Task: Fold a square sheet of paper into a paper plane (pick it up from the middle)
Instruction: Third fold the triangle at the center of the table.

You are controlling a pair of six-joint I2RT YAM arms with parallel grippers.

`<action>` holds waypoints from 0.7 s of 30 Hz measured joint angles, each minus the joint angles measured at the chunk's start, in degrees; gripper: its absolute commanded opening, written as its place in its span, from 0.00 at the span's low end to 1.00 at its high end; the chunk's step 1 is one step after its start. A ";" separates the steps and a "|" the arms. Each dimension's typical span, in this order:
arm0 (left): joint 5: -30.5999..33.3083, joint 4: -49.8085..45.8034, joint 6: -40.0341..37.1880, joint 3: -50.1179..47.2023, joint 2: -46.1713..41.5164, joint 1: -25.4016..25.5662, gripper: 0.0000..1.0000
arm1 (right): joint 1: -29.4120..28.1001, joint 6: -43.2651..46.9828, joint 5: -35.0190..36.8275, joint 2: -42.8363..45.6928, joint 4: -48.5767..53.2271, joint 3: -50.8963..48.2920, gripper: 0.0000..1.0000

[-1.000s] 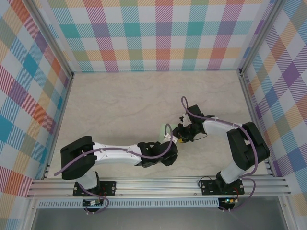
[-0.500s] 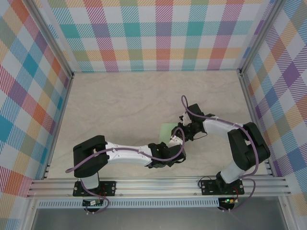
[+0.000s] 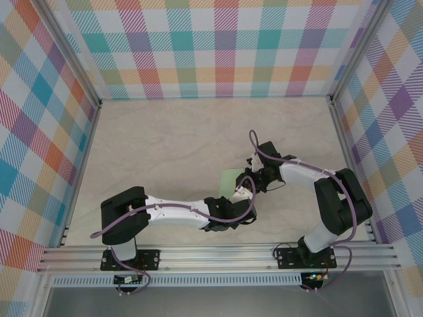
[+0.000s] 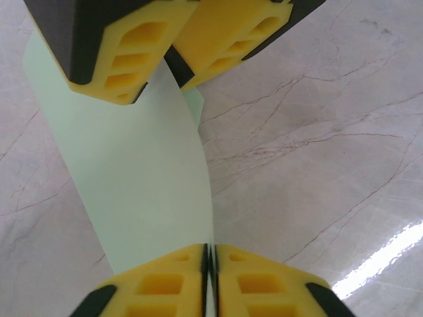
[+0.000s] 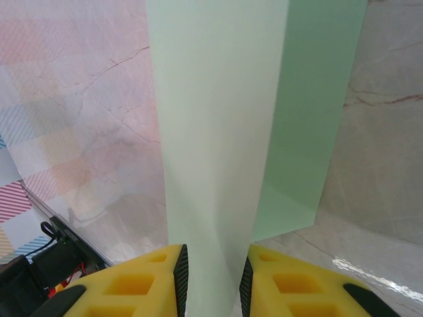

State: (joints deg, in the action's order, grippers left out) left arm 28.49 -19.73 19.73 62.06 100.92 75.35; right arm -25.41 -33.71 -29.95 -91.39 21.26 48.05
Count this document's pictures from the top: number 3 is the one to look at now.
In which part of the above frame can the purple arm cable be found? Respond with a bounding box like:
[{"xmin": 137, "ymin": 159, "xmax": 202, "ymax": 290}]
[
  {"xmin": 91, "ymin": 176, "xmax": 258, "ymax": 295},
  {"xmin": 248, "ymin": 129, "xmax": 358, "ymax": 293}
]

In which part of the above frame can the aluminium side rail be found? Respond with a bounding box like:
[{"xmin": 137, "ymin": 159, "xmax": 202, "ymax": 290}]
[
  {"xmin": 58, "ymin": 100, "xmax": 104, "ymax": 248},
  {"xmin": 328, "ymin": 97, "xmax": 379, "ymax": 245}
]

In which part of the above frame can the small black circuit board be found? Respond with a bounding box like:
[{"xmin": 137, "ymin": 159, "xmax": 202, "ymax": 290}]
[{"xmin": 114, "ymin": 275, "xmax": 143, "ymax": 285}]

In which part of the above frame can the aluminium frame post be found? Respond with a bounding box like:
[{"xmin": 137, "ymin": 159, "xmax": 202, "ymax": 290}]
[
  {"xmin": 327, "ymin": 0, "xmax": 393, "ymax": 105},
  {"xmin": 39, "ymin": 0, "xmax": 103, "ymax": 108}
]

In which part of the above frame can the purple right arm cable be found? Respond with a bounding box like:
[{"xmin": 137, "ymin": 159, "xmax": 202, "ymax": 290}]
[{"xmin": 248, "ymin": 129, "xmax": 358, "ymax": 293}]

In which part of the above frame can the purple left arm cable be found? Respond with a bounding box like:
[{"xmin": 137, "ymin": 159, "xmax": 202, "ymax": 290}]
[{"xmin": 91, "ymin": 176, "xmax": 258, "ymax": 295}]

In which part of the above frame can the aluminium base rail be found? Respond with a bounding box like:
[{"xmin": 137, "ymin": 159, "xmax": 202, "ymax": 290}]
[{"xmin": 36, "ymin": 243, "xmax": 403, "ymax": 273}]

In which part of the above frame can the light green paper sheet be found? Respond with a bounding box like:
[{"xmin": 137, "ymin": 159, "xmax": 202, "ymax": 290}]
[{"xmin": 219, "ymin": 168, "xmax": 247, "ymax": 196}]

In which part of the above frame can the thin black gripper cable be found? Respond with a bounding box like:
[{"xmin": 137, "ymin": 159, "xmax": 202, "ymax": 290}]
[{"xmin": 264, "ymin": 178, "xmax": 287, "ymax": 193}]

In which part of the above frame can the perforated grey cable tray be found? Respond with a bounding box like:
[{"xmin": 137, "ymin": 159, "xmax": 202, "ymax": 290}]
[{"xmin": 52, "ymin": 275, "xmax": 303, "ymax": 287}]

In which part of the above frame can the short aluminium frame leg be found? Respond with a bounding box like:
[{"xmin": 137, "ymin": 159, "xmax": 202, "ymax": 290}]
[
  {"xmin": 383, "ymin": 269, "xmax": 407, "ymax": 317},
  {"xmin": 29, "ymin": 272, "xmax": 56, "ymax": 317}
]

